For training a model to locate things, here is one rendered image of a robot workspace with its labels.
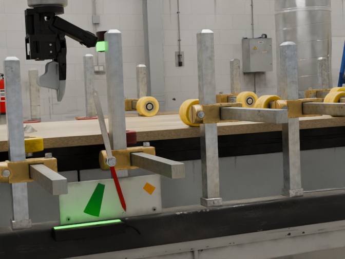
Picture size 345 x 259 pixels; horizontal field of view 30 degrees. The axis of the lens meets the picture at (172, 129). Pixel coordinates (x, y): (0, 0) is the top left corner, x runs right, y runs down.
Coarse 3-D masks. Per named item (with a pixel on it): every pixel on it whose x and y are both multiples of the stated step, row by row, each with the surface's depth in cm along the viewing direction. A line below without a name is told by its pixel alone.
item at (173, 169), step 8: (136, 160) 157; (144, 160) 151; (152, 160) 145; (160, 160) 142; (168, 160) 142; (144, 168) 151; (152, 168) 145; (160, 168) 141; (168, 168) 136; (176, 168) 134; (184, 168) 135; (168, 176) 136; (176, 176) 135; (184, 176) 135
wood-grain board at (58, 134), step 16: (0, 128) 219; (48, 128) 208; (64, 128) 204; (80, 128) 201; (96, 128) 198; (128, 128) 191; (144, 128) 188; (160, 128) 186; (176, 128) 183; (192, 128) 184; (224, 128) 188; (240, 128) 190; (256, 128) 192; (272, 128) 194; (304, 128) 198; (0, 144) 165; (48, 144) 170; (64, 144) 171; (80, 144) 173
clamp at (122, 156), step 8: (104, 152) 159; (112, 152) 159; (120, 152) 159; (128, 152) 160; (136, 152) 161; (144, 152) 162; (152, 152) 163; (104, 160) 158; (120, 160) 160; (128, 160) 160; (104, 168) 159; (120, 168) 160; (128, 168) 160; (136, 168) 161
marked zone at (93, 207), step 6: (102, 186) 158; (96, 192) 158; (102, 192) 158; (90, 198) 157; (96, 198) 158; (102, 198) 158; (90, 204) 157; (96, 204) 158; (84, 210) 157; (90, 210) 158; (96, 210) 158
